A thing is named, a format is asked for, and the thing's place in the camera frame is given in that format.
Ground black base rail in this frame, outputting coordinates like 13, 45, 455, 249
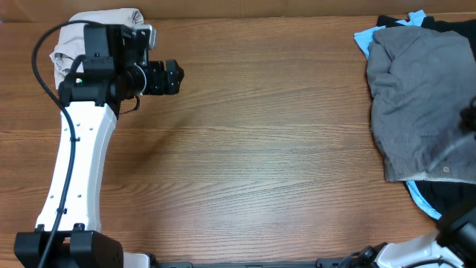
151, 258, 358, 268

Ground black and blue garment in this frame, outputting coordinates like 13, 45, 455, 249
354, 10, 475, 219

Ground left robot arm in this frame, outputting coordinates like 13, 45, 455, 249
14, 20, 184, 267

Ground beige folded shorts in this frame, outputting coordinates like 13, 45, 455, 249
50, 8, 144, 89

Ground grey shorts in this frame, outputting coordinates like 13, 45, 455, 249
367, 26, 475, 184

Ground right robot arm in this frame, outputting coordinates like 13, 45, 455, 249
340, 96, 475, 267

